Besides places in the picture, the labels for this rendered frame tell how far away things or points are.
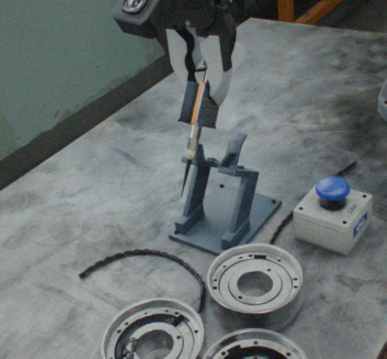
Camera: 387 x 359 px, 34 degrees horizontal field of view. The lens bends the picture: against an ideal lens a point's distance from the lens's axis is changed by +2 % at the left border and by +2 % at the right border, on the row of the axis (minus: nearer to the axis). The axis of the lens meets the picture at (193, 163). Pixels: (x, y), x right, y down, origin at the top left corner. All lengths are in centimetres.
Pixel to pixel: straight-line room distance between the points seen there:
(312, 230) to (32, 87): 186
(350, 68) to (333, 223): 50
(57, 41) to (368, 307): 203
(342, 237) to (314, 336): 13
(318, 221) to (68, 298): 31
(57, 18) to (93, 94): 38
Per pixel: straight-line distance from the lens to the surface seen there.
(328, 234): 76
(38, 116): 255
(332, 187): 75
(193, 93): 70
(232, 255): 73
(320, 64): 121
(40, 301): 79
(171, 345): 68
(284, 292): 69
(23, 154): 254
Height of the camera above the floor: 133
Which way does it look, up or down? 34 degrees down
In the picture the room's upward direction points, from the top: 9 degrees counter-clockwise
